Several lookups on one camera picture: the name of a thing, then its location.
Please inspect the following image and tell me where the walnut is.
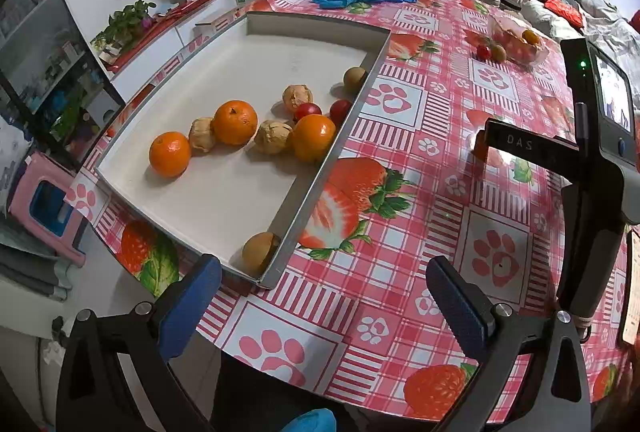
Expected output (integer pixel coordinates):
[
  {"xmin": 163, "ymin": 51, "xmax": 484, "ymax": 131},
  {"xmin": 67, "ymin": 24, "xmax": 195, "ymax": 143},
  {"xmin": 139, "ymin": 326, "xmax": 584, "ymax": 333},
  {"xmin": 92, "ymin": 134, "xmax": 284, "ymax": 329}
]
[
  {"xmin": 189, "ymin": 117, "xmax": 217, "ymax": 153},
  {"xmin": 254, "ymin": 120, "xmax": 294, "ymax": 156},
  {"xmin": 282, "ymin": 84, "xmax": 315, "ymax": 114}
]

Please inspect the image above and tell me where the dark glass cabinet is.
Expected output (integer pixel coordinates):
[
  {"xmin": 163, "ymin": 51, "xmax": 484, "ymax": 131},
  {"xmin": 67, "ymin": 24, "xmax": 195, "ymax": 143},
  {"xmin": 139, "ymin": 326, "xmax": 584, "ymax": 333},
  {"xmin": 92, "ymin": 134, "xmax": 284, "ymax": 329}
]
[{"xmin": 0, "ymin": 0, "xmax": 126, "ymax": 173}]

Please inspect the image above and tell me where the white television console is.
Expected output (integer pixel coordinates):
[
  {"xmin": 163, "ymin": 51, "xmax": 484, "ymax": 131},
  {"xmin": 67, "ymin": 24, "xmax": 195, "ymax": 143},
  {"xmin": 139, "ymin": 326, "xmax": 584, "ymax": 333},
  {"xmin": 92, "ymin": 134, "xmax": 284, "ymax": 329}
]
[{"xmin": 107, "ymin": 0, "xmax": 251, "ymax": 87}]

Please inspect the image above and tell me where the red checked strawberry tablecloth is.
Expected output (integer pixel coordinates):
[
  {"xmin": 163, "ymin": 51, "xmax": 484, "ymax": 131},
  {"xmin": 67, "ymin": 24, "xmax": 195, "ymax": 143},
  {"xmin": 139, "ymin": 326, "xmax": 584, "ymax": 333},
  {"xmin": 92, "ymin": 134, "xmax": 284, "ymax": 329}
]
[{"xmin": 65, "ymin": 0, "xmax": 640, "ymax": 425}]

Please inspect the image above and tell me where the grey and white tray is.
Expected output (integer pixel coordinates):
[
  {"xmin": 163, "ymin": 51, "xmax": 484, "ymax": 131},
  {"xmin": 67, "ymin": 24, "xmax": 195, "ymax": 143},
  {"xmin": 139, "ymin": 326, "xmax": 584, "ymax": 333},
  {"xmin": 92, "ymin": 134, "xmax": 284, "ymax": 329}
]
[{"xmin": 94, "ymin": 12, "xmax": 392, "ymax": 291}]

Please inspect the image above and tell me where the grey folded cloth stack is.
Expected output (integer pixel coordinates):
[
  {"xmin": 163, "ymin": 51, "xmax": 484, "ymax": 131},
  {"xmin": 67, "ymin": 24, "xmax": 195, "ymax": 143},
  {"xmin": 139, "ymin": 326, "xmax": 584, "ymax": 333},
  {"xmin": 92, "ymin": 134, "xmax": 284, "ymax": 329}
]
[{"xmin": 0, "ymin": 227, "xmax": 73, "ymax": 303}]

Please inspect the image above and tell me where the person's blue clothed leg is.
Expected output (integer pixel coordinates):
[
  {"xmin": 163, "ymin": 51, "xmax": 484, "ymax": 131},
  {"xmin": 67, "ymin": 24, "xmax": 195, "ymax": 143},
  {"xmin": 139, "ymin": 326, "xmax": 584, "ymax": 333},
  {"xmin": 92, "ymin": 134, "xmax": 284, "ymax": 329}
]
[{"xmin": 281, "ymin": 407, "xmax": 337, "ymax": 432}]

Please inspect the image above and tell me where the flat red cushion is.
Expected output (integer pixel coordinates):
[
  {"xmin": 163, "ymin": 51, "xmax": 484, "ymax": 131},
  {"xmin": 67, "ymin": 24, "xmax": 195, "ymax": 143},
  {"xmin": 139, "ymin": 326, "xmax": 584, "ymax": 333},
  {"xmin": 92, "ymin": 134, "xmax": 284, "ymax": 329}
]
[{"xmin": 544, "ymin": 0, "xmax": 585, "ymax": 28}]

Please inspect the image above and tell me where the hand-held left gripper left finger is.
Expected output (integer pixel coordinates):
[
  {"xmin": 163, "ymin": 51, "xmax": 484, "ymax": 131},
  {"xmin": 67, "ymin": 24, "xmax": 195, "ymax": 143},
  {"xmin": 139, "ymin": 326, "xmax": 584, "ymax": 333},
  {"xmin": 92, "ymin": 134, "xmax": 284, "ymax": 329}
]
[{"xmin": 55, "ymin": 254, "xmax": 223, "ymax": 432}]

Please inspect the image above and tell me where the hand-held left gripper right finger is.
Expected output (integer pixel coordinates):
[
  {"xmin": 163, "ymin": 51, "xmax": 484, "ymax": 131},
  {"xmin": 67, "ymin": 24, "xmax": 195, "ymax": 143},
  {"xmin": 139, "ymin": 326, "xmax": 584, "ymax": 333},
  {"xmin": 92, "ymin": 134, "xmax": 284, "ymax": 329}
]
[{"xmin": 426, "ymin": 256, "xmax": 593, "ymax": 432}]

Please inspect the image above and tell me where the green potted plant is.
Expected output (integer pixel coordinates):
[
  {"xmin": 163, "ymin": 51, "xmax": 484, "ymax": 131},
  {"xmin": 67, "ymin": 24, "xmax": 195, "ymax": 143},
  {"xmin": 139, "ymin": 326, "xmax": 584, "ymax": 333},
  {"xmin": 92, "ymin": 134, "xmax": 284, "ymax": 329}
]
[{"xmin": 90, "ymin": 0, "xmax": 157, "ymax": 60}]

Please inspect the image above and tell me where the pink plastic stool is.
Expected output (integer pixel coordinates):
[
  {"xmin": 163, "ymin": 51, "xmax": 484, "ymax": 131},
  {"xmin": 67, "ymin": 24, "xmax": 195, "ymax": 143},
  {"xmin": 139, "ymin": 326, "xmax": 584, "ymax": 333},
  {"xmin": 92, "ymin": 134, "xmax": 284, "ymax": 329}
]
[{"xmin": 7, "ymin": 151, "xmax": 90, "ymax": 263}]

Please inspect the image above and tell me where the clear glass bowl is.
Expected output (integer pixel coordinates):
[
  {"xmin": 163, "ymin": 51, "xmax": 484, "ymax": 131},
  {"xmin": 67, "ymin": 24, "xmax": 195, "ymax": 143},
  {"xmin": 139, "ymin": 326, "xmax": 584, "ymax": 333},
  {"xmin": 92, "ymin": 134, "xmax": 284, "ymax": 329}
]
[{"xmin": 486, "ymin": 13, "xmax": 550, "ymax": 65}]

